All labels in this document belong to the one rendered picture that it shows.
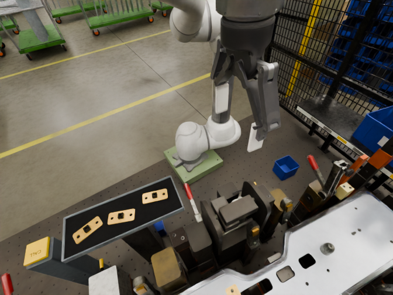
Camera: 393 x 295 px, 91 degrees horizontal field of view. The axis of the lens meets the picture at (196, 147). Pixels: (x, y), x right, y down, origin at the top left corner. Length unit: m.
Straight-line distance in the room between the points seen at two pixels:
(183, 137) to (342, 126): 0.82
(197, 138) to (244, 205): 0.56
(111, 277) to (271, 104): 0.62
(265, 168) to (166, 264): 0.87
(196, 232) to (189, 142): 0.53
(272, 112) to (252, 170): 1.00
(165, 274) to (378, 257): 0.68
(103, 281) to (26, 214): 2.02
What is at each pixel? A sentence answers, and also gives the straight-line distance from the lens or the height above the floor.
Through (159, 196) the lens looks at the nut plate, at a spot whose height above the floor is 1.16.
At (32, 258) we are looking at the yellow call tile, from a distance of 0.79.
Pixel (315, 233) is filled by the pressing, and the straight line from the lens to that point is 0.86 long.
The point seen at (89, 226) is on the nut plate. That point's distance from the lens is 0.72.
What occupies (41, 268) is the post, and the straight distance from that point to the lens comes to 0.83.
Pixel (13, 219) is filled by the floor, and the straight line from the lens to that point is 2.72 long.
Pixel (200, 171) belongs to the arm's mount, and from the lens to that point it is 1.21.
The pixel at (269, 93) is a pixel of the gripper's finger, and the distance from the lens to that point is 0.31.
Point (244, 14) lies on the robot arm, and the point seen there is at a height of 1.67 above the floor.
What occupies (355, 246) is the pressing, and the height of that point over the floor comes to 1.00.
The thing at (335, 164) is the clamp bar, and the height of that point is 1.21.
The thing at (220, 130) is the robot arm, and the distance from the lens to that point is 1.07.
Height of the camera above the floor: 1.74
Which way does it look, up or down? 48 degrees down
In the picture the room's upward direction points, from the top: 7 degrees counter-clockwise
